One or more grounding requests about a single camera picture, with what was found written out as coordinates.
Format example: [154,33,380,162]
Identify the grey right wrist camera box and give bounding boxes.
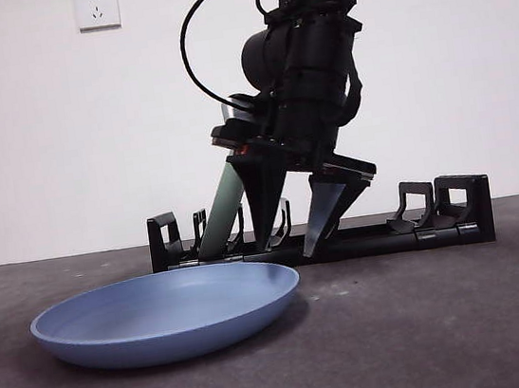
[217,88,266,128]

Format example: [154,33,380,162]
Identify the blue round plate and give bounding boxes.
[24,252,310,381]

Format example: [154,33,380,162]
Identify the green round plate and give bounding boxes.
[179,102,255,263]

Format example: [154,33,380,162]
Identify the black plate rack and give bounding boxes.
[143,169,497,286]

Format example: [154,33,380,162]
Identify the white wall socket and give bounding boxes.
[74,0,122,35]

